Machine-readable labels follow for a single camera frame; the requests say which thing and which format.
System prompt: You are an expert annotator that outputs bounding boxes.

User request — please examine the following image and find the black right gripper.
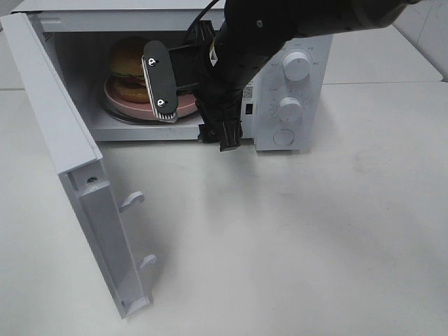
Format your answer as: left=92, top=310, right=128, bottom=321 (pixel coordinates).
left=188, top=20, right=243, bottom=152

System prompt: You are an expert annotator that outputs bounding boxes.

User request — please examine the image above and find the pink round plate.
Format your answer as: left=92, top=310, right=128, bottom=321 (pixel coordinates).
left=104, top=76, right=197, bottom=118

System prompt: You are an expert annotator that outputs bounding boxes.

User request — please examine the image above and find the round white door button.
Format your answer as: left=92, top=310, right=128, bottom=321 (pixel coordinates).
left=273, top=129, right=295, bottom=147

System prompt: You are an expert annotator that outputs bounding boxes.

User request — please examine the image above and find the white microwave oven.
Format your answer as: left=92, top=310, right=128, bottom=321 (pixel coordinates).
left=0, top=0, right=334, bottom=319

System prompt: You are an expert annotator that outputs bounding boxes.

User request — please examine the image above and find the white microwave knob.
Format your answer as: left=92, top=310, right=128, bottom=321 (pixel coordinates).
left=276, top=97, right=303, bottom=123
left=282, top=50, right=311, bottom=82

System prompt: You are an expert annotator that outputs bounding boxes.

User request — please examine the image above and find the burger with lettuce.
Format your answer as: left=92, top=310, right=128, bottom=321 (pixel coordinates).
left=108, top=36, right=149, bottom=103

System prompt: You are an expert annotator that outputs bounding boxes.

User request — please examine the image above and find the white microwave door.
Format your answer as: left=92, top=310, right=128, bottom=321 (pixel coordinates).
left=1, top=13, right=157, bottom=318

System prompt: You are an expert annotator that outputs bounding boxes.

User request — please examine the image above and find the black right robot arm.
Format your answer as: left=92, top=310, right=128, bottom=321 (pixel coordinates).
left=185, top=0, right=413, bottom=151

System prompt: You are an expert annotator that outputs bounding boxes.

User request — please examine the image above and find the glass microwave turntable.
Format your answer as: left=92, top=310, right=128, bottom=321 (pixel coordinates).
left=102, top=94, right=200, bottom=123

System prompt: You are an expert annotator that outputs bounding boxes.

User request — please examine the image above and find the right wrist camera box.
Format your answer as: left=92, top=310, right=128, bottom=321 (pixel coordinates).
left=141, top=40, right=200, bottom=123

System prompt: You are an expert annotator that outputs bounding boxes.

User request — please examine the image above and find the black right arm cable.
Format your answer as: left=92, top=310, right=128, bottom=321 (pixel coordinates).
left=185, top=0, right=220, bottom=45

